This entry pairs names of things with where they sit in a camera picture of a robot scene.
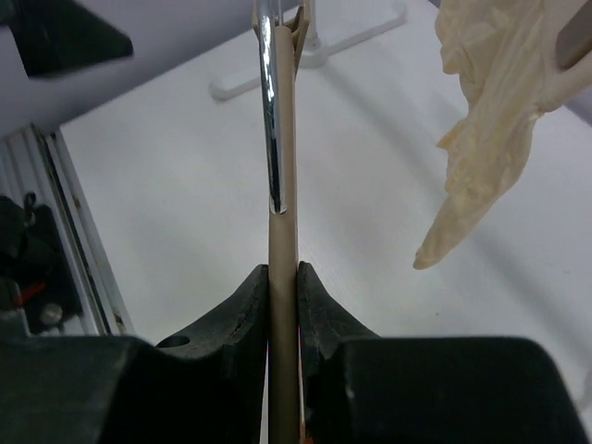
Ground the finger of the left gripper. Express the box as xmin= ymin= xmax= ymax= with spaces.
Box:
xmin=1 ymin=0 xmax=134 ymax=79

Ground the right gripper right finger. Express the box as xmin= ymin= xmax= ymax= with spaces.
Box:
xmin=297 ymin=262 xmax=588 ymax=443

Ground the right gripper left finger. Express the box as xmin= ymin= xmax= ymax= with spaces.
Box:
xmin=1 ymin=265 xmax=268 ymax=443

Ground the wooden clip hanger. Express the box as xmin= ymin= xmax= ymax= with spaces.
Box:
xmin=253 ymin=1 xmax=311 ymax=443
xmin=539 ymin=0 xmax=591 ymax=113

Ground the beige underwear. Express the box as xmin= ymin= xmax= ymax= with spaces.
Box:
xmin=413 ymin=1 xmax=575 ymax=269

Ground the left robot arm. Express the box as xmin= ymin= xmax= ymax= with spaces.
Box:
xmin=1 ymin=1 xmax=133 ymax=336

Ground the white metal clothes rack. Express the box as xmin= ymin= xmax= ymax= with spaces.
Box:
xmin=209 ymin=1 xmax=407 ymax=102

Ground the aluminium mounting rail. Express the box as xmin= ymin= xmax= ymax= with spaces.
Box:
xmin=1 ymin=124 xmax=133 ymax=336

